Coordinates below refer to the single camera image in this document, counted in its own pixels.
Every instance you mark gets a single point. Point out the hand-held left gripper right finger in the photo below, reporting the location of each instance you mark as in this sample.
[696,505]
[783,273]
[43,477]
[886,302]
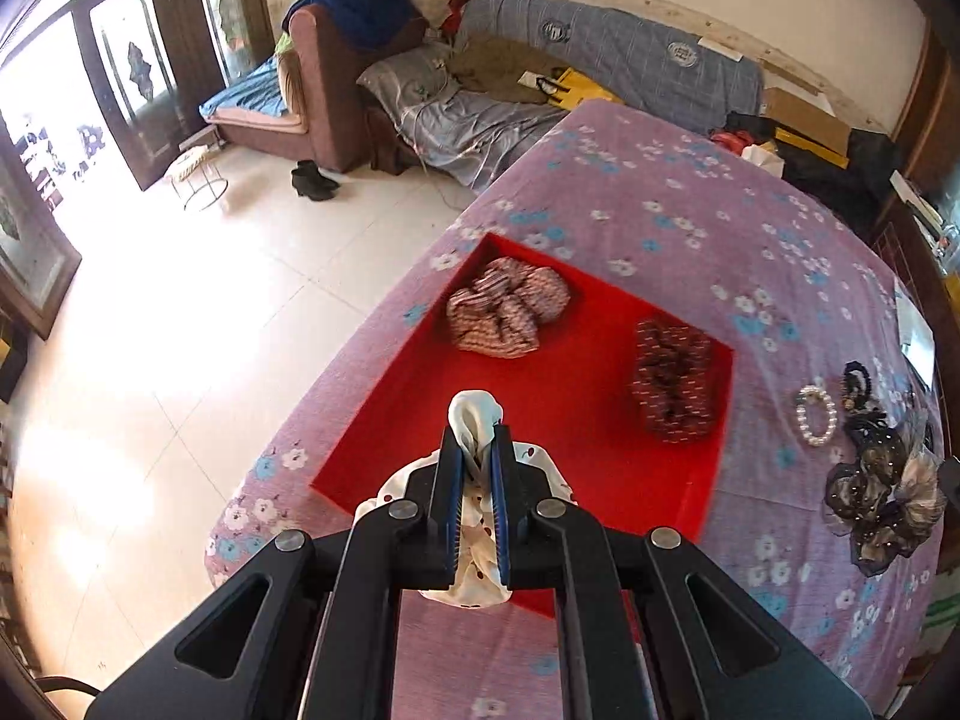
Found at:
[501,525]

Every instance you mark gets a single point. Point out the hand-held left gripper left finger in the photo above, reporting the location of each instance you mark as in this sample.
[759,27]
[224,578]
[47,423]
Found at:
[454,510]

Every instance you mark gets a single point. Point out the white cherry print scrunchie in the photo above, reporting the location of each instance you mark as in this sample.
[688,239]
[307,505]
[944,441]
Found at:
[474,420]

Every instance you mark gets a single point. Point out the red tray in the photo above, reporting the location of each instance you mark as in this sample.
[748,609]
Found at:
[570,405]

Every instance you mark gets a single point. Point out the black dotted organza scrunchie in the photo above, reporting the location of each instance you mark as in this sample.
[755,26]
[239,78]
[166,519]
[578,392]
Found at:
[862,495]

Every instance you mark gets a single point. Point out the black velvet scrunchie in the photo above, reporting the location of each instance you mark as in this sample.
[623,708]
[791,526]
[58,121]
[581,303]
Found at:
[855,379]

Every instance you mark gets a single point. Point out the sheer grey organza scrunchie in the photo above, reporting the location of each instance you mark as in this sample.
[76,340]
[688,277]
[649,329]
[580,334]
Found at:
[921,487]

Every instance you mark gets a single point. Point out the red plaid scrunchie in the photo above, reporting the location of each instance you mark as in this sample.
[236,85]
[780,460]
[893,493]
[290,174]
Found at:
[502,307]

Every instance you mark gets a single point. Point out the dark red dotted scrunchie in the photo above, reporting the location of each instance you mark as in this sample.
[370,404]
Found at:
[671,382]

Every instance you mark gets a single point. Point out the purple floral tablecloth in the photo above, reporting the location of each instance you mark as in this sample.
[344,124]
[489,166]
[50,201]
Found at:
[675,240]

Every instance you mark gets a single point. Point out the black boots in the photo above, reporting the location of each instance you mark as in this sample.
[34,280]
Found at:
[311,180]

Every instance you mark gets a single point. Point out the maroon armchair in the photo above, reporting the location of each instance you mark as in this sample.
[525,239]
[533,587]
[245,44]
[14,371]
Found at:
[330,90]

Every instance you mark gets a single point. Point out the grey pillow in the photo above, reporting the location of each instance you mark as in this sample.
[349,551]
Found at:
[405,71]

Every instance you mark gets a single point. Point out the yellow paper bag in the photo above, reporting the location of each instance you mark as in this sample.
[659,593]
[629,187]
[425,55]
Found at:
[581,86]

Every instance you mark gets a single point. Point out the olive jacket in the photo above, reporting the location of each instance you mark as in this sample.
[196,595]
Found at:
[502,64]

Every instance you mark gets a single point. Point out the white paper sheet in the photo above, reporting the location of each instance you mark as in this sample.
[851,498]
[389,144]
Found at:
[916,334]

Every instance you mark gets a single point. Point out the blue checked sofa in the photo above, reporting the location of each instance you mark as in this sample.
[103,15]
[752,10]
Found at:
[622,52]

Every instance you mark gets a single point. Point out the yellow flat box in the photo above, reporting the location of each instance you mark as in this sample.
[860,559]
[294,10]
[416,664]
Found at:
[817,150]

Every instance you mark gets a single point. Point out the framed picture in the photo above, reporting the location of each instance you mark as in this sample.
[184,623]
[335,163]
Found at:
[30,255]

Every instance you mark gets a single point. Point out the cardboard box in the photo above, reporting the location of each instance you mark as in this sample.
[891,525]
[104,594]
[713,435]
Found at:
[806,120]

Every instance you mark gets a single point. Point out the dark blue clothing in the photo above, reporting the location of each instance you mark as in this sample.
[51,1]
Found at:
[360,7]

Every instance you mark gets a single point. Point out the black bag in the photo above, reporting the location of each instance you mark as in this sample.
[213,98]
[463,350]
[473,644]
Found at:
[877,157]

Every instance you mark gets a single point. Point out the dark wooden glass door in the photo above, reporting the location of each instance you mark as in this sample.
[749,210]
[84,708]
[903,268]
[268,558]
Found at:
[184,30]

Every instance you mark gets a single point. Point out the dark wooden cabinet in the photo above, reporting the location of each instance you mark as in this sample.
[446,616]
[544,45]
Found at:
[934,90]

